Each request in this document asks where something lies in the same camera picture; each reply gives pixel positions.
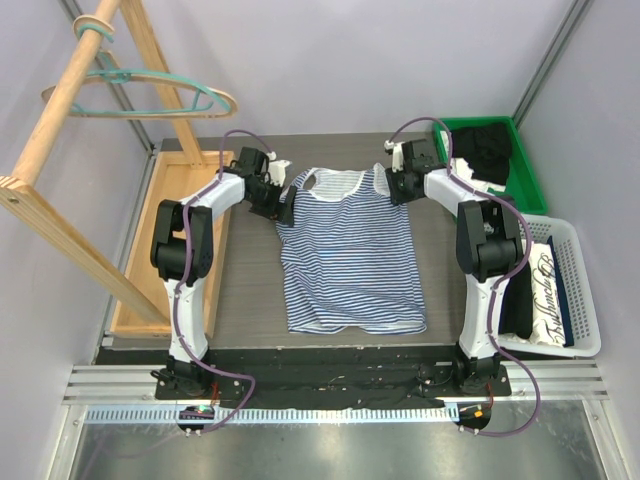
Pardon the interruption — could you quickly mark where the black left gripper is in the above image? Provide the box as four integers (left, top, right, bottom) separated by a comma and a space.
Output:
246, 178, 296, 227

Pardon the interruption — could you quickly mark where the blue white striped tank top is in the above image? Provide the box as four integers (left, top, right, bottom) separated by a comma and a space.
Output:
276, 163, 427, 335

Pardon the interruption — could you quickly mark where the green plastic tray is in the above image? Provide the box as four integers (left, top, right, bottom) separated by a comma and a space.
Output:
443, 116, 548, 215

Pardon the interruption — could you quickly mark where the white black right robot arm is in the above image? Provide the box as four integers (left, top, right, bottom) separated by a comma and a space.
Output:
384, 140, 524, 395

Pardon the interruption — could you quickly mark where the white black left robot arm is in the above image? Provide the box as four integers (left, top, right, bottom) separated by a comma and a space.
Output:
150, 147, 297, 399

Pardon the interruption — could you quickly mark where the wooden hanger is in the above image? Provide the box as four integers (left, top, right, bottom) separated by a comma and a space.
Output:
69, 87, 238, 120

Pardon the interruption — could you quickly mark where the black garment in tray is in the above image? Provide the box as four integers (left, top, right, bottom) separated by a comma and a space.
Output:
451, 122, 513, 186

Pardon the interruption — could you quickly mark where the wooden tray base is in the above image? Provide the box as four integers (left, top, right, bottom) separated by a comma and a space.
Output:
109, 151, 233, 338

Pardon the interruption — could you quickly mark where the white perforated laundry basket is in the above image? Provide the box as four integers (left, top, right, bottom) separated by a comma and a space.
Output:
499, 214, 601, 358

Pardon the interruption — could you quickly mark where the black garment in basket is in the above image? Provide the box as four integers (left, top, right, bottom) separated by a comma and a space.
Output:
499, 264, 533, 340

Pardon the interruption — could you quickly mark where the white printed shirt in basket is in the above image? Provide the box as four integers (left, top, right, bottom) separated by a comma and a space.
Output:
498, 243, 565, 347

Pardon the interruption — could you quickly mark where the wooden clothes rack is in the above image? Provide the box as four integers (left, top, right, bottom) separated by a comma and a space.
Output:
0, 0, 204, 326

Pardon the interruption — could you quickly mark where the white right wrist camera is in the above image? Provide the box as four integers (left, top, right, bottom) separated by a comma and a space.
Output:
384, 140, 405, 173

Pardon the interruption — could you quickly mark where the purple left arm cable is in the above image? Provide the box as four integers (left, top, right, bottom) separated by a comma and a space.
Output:
172, 129, 279, 434

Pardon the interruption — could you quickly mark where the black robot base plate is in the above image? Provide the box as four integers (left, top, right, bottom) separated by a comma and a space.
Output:
151, 346, 512, 410

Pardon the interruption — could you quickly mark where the white slotted cable duct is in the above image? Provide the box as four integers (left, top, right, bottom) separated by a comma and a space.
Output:
85, 403, 459, 425

